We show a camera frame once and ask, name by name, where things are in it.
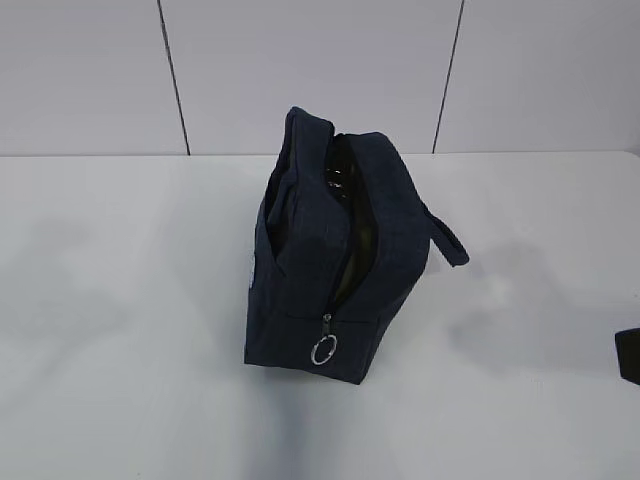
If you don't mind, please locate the dark blue lunch bag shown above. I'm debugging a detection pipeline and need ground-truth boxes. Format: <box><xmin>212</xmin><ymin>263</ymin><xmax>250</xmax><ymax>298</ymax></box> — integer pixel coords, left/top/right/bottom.
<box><xmin>244</xmin><ymin>107</ymin><xmax>469</xmax><ymax>384</ymax></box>

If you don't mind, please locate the metal zipper pull ring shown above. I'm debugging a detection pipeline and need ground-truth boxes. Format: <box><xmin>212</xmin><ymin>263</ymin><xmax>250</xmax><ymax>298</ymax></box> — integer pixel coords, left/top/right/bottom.
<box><xmin>309</xmin><ymin>312</ymin><xmax>339</xmax><ymax>367</ymax></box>

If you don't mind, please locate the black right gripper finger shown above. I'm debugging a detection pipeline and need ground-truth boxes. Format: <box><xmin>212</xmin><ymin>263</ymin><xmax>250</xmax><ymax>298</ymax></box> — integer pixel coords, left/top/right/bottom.
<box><xmin>614</xmin><ymin>328</ymin><xmax>640</xmax><ymax>385</ymax></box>

